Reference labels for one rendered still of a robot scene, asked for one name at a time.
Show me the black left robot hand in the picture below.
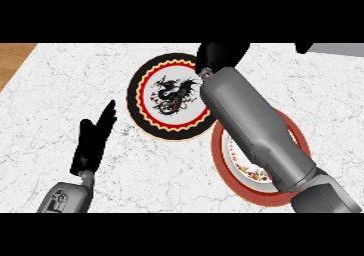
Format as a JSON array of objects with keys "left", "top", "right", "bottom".
[{"left": 69, "top": 99, "right": 119, "bottom": 177}]

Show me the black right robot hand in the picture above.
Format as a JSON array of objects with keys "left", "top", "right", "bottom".
[{"left": 194, "top": 43, "right": 252, "bottom": 75}]

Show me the black dragon plate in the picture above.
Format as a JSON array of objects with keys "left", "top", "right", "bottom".
[{"left": 125, "top": 52, "right": 219, "bottom": 142}]

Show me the red-rimmed floral plate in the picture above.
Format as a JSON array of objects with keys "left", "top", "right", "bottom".
[{"left": 210, "top": 108, "right": 312, "bottom": 208}]

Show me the grey appliance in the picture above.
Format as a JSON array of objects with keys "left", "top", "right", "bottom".
[{"left": 294, "top": 43, "right": 364, "bottom": 62}]

